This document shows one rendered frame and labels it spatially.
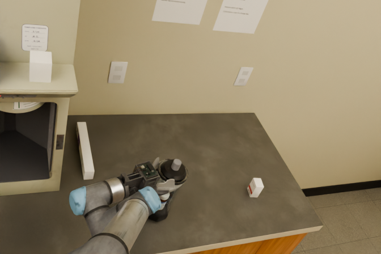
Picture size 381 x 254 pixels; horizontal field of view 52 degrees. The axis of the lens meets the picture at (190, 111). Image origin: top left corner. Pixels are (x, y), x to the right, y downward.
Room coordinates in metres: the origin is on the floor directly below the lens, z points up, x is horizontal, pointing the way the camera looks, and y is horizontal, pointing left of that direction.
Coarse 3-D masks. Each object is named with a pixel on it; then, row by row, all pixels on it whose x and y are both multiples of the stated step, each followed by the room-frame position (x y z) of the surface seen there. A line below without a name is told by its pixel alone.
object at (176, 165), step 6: (168, 162) 0.93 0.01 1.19; (174, 162) 0.92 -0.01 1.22; (180, 162) 0.93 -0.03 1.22; (162, 168) 0.90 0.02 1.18; (168, 168) 0.91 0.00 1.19; (174, 168) 0.91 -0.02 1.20; (180, 168) 0.93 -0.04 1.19; (168, 174) 0.89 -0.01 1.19; (174, 174) 0.89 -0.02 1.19; (180, 174) 0.90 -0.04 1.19; (186, 174) 0.92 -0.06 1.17
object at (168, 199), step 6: (162, 162) 0.94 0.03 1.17; (186, 168) 0.95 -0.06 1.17; (162, 174) 0.88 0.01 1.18; (162, 180) 0.88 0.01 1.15; (180, 180) 0.89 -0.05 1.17; (174, 192) 0.89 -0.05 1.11; (162, 198) 0.87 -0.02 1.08; (168, 198) 0.88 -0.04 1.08; (174, 198) 0.90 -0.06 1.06; (162, 204) 0.87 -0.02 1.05; (168, 204) 0.88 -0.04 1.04; (162, 210) 0.87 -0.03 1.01; (168, 210) 0.90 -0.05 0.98
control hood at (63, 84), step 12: (0, 72) 0.71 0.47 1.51; (12, 72) 0.73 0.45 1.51; (24, 72) 0.75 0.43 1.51; (60, 72) 0.79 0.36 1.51; (72, 72) 0.81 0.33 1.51; (0, 84) 0.67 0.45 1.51; (12, 84) 0.69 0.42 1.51; (24, 84) 0.70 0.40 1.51; (36, 84) 0.72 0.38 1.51; (48, 84) 0.73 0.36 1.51; (60, 84) 0.75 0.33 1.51; (72, 84) 0.76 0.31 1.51; (36, 96) 0.76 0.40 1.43; (48, 96) 0.77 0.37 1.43; (60, 96) 0.79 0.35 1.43
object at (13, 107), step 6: (0, 102) 0.78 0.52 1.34; (6, 102) 0.78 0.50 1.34; (12, 102) 0.79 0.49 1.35; (18, 102) 0.80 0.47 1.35; (24, 102) 0.81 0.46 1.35; (30, 102) 0.82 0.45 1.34; (36, 102) 0.83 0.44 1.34; (42, 102) 0.85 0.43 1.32; (0, 108) 0.77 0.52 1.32; (6, 108) 0.78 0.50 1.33; (12, 108) 0.78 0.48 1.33; (18, 108) 0.79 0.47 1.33; (24, 108) 0.80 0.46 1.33; (30, 108) 0.81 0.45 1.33; (36, 108) 0.83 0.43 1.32
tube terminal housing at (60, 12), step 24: (0, 0) 0.75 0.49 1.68; (24, 0) 0.78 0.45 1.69; (48, 0) 0.81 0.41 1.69; (72, 0) 0.84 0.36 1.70; (0, 24) 0.75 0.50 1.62; (48, 24) 0.81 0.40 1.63; (72, 24) 0.84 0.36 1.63; (0, 48) 0.75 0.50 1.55; (48, 48) 0.81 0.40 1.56; (72, 48) 0.84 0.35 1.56; (0, 192) 0.75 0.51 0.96; (24, 192) 0.79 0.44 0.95
